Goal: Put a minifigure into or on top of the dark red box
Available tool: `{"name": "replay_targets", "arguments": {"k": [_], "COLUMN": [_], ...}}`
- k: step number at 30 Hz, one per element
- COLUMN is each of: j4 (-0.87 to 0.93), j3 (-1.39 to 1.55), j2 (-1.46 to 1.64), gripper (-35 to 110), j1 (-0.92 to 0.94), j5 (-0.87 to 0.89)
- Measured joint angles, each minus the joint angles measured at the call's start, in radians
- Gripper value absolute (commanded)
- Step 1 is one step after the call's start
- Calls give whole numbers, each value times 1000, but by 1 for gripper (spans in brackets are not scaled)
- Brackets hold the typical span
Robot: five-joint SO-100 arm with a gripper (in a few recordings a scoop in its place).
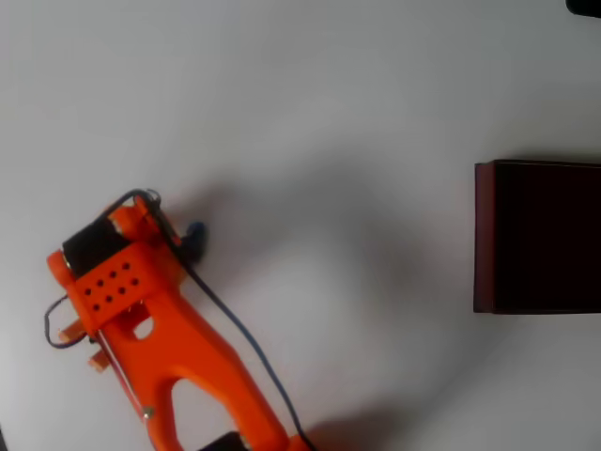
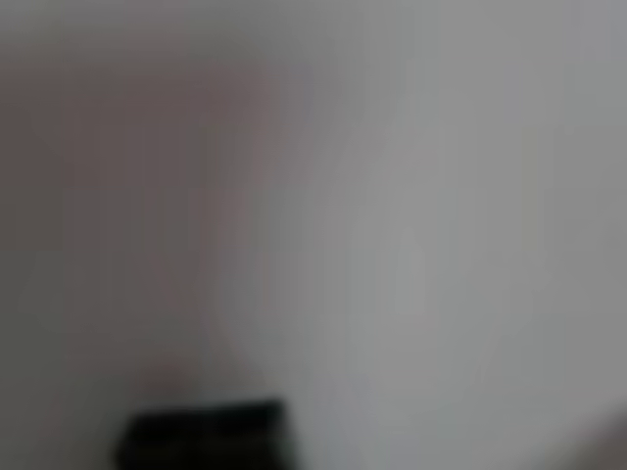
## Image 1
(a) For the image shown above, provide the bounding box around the small blue object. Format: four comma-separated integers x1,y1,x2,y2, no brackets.
182,220,208,260

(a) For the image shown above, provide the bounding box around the dark brown box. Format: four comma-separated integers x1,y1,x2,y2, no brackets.
472,159,601,315

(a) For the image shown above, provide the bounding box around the black object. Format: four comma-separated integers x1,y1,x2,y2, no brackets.
565,0,601,19

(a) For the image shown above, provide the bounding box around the orange camera mount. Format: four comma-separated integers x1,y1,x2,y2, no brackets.
56,319,115,376

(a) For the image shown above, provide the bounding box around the thin dark looped cable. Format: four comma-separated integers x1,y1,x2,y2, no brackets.
43,295,91,350

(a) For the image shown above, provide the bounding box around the long blue-black cable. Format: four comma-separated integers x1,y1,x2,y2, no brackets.
108,188,315,451

